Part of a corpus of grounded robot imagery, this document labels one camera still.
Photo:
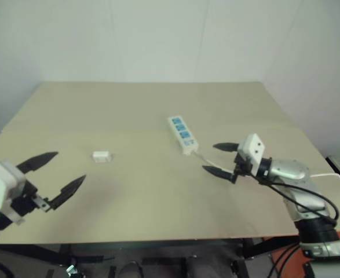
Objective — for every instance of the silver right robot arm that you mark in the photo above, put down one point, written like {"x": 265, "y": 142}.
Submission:
{"x": 291, "y": 171}

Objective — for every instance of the black table frame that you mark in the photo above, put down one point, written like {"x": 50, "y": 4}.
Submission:
{"x": 27, "y": 252}

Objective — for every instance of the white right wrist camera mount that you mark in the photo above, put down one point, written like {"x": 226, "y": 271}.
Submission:
{"x": 252, "y": 150}

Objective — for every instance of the white plug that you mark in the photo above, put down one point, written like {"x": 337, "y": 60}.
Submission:
{"x": 101, "y": 156}

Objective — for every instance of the white power strip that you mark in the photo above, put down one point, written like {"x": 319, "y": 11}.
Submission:
{"x": 182, "y": 134}

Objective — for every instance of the dark rounded shape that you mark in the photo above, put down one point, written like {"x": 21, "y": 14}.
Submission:
{"x": 130, "y": 270}

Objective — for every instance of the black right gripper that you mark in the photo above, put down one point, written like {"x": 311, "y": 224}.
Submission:
{"x": 242, "y": 166}

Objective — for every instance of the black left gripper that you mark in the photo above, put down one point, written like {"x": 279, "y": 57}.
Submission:
{"x": 23, "y": 202}

